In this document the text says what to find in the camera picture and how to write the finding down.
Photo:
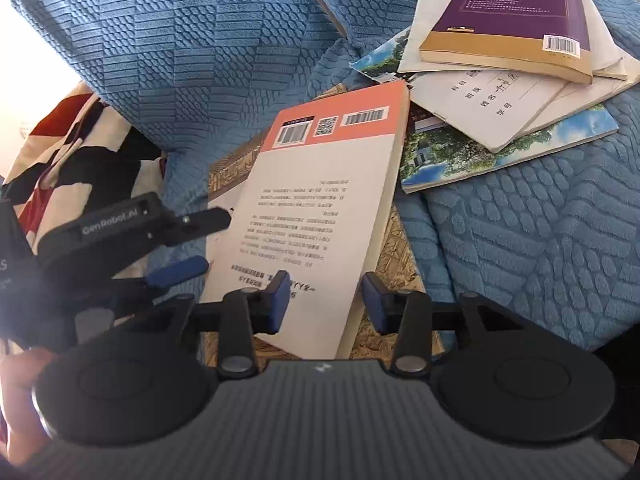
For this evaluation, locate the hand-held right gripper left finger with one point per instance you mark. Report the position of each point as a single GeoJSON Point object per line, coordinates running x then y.
{"type": "Point", "coordinates": [280, 305]}

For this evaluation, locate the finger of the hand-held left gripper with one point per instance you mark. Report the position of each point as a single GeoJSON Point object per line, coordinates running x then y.
{"type": "Point", "coordinates": [180, 267]}
{"type": "Point", "coordinates": [210, 220]}

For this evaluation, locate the white book with orange band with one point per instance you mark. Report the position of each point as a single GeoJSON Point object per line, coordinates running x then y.
{"type": "Point", "coordinates": [310, 200]}

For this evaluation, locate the large brown painting cover book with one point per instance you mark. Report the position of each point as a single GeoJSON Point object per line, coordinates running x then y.
{"type": "Point", "coordinates": [227, 175]}

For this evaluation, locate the purple and gold book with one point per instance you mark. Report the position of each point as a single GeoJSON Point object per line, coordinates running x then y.
{"type": "Point", "coordinates": [500, 10]}

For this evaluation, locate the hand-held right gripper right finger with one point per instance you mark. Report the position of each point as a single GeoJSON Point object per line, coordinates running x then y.
{"type": "Point", "coordinates": [372, 305]}

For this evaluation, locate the person's left hand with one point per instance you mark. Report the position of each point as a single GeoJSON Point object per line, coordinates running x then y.
{"type": "Point", "coordinates": [20, 395]}

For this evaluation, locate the white booklet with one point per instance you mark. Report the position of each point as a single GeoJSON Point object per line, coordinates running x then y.
{"type": "Point", "coordinates": [417, 25]}

